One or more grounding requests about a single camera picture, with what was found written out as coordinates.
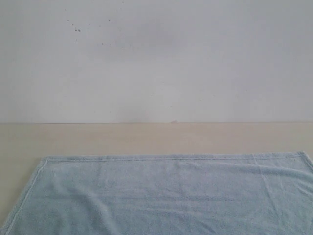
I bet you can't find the light blue towel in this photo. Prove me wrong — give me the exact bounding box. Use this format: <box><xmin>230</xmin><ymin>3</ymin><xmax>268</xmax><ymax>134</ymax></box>
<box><xmin>0</xmin><ymin>152</ymin><xmax>313</xmax><ymax>235</ymax></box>

